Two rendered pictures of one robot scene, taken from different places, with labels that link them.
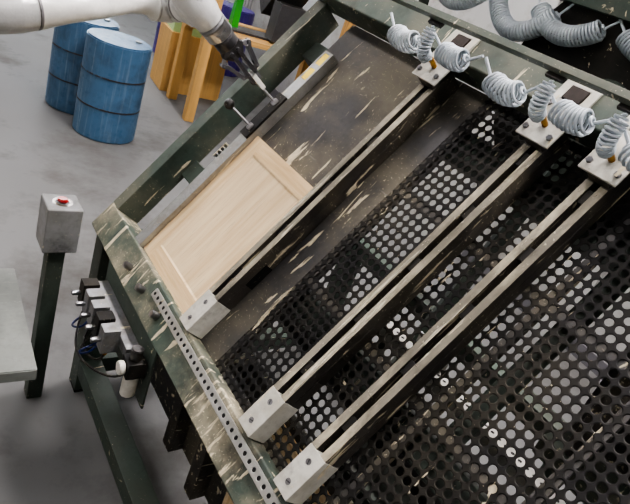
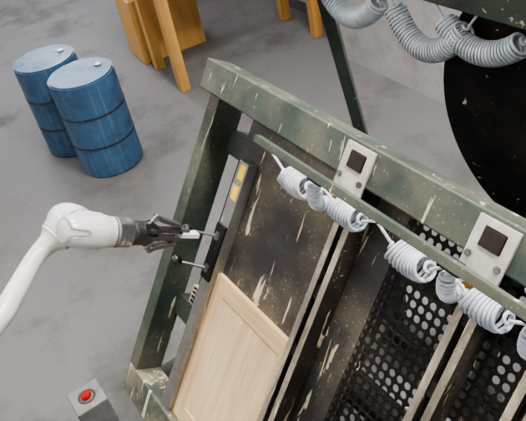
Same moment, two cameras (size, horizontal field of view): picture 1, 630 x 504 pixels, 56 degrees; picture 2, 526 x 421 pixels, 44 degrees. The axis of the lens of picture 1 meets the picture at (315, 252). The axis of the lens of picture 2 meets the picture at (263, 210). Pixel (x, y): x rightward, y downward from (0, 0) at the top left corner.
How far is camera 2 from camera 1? 1.01 m
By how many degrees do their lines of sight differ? 18
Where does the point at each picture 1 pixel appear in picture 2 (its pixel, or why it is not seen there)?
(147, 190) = (152, 342)
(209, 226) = (214, 386)
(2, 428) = not seen: outside the picture
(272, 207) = (259, 363)
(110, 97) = (100, 134)
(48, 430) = not seen: outside the picture
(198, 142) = (173, 280)
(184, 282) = not seen: outside the picture
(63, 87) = (58, 136)
